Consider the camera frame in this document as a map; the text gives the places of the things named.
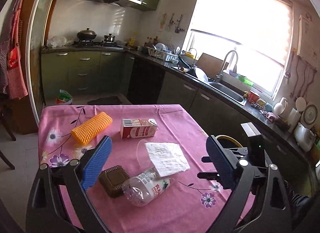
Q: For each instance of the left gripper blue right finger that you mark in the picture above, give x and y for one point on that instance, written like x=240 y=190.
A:
x=224 y=162

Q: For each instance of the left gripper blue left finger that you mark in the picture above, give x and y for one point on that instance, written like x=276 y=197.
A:
x=95 y=163

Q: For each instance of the yellow rimmed trash bin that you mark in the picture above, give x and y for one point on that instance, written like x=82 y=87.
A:
x=228 y=142

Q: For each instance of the steel kitchen sink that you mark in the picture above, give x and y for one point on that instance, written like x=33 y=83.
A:
x=229 y=93

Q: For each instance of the brown square plastic tray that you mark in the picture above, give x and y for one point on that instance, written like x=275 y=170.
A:
x=112 y=180

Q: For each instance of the orange foam fruit net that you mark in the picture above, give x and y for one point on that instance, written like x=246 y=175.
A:
x=91 y=128

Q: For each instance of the white labelled plastic bottle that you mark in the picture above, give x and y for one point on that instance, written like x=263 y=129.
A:
x=145 y=187

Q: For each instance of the white electric kettle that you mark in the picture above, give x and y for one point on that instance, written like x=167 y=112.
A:
x=280 y=107

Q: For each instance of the clear plastic cup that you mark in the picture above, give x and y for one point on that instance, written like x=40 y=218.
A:
x=142 y=156

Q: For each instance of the white rice cooker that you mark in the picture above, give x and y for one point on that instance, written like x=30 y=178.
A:
x=304 y=136

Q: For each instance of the white paper napkin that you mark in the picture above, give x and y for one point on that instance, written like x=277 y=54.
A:
x=167 y=158

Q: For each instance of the red white milk carton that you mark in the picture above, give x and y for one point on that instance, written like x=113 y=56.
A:
x=138 y=128

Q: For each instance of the pink floral tablecloth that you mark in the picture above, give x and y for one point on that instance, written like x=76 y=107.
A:
x=189 y=204

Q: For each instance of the dark floor mat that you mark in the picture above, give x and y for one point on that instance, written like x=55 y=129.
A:
x=105 y=101

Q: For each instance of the green white bag bin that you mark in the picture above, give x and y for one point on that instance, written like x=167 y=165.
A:
x=64 y=98

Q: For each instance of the wooden cutting board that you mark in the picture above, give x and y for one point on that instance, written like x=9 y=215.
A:
x=210 y=65

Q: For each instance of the red checkered apron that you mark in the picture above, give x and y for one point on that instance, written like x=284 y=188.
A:
x=12 y=81

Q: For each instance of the gas stove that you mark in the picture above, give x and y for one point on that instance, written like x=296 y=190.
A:
x=102 y=44

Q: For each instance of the white dish rack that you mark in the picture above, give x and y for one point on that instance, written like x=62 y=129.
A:
x=161 y=55

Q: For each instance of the white plastic bag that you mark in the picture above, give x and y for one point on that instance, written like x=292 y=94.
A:
x=59 y=41

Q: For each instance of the small steel pot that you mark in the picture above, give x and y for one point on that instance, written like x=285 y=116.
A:
x=110 y=38

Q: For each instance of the black wok with lid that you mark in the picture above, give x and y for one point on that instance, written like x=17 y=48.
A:
x=86 y=35

